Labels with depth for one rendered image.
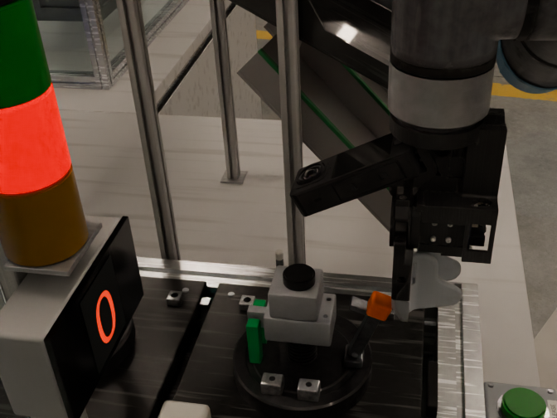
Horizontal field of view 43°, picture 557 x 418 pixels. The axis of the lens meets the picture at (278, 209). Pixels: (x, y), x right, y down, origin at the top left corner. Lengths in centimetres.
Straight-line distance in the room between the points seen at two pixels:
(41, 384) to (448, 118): 32
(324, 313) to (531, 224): 206
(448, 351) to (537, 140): 250
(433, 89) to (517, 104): 303
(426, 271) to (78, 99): 114
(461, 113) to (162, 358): 42
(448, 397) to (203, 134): 83
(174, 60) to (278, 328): 117
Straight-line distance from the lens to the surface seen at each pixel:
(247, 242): 110
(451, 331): 81
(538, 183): 294
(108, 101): 160
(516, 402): 74
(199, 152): 135
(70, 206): 42
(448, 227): 59
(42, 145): 40
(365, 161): 58
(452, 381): 76
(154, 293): 85
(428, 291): 63
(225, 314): 81
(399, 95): 53
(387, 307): 66
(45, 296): 45
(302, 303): 65
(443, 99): 51
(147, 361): 78
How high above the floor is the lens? 151
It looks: 34 degrees down
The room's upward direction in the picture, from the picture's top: 3 degrees counter-clockwise
